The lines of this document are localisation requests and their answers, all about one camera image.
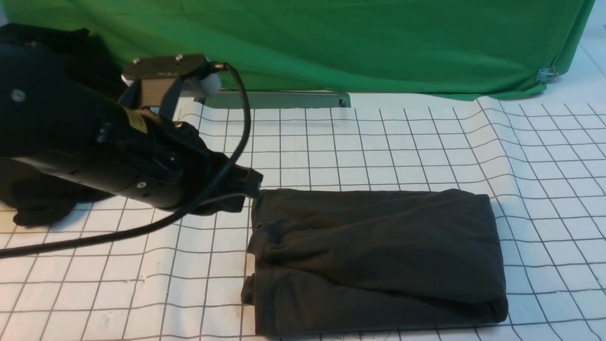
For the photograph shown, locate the green backdrop cloth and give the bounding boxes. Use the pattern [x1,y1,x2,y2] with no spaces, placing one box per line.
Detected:
[1,0,594,100]

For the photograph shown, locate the white grid paper mat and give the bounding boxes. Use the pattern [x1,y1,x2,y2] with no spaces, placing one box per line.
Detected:
[1,93,605,341]

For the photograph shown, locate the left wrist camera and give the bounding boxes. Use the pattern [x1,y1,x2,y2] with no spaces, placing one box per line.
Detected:
[118,54,222,120]

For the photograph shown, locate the black crumpled garment pile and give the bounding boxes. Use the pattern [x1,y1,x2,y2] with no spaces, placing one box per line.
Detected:
[1,22,127,227]

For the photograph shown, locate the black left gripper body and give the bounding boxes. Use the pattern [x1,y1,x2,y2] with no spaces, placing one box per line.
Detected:
[180,123,264,214]

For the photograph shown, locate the gray long-sleeve top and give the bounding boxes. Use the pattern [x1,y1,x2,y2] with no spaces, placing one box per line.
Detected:
[241,188,508,337]

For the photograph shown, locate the black left camera cable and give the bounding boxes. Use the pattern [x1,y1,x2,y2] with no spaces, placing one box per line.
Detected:
[0,63,252,259]

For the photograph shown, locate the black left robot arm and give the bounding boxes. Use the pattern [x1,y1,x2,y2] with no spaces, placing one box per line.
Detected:
[1,43,263,215]

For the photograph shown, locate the silver binder clip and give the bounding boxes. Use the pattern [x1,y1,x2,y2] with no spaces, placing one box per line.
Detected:
[535,67,559,84]

